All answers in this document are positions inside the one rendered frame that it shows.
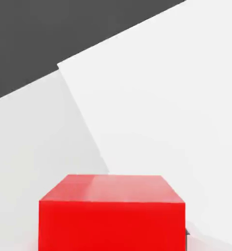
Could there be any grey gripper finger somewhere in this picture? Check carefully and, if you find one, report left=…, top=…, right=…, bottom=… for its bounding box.
left=185, top=221, right=232, bottom=251

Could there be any small red cube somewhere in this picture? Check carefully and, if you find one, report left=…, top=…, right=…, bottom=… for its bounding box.
left=38, top=174, right=186, bottom=251

